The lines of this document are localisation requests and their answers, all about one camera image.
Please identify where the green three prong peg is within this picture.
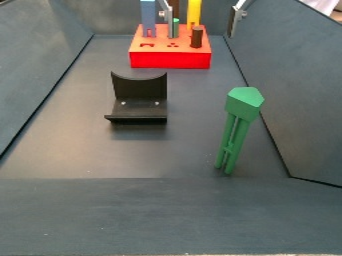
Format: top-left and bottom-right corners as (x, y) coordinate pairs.
(214, 87), (265, 174)

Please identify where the red peg board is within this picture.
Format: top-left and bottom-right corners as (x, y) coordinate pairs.
(129, 24), (213, 69)

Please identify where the yellow two prong block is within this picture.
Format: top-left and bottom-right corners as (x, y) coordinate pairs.
(188, 0), (202, 29)

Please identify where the blue two prong block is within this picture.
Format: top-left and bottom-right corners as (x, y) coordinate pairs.
(141, 0), (157, 37)

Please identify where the black curved holder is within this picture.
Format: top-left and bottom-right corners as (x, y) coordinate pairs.
(105, 73), (169, 123)

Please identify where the small dark hexagonal peg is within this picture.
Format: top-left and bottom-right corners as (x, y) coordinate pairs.
(190, 26), (204, 48)

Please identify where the green round peg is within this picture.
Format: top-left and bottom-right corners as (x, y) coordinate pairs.
(173, 18), (180, 38)

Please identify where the tall dark brown cylinder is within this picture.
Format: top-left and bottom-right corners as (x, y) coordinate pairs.
(168, 0), (180, 18)

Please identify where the grey metal bracket right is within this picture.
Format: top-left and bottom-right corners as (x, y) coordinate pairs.
(228, 0), (253, 38)

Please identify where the grey metal bracket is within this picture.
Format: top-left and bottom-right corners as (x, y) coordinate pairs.
(228, 0), (253, 38)
(158, 0), (174, 38)

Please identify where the grey metal bracket left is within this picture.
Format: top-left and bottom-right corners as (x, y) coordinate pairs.
(158, 0), (174, 38)

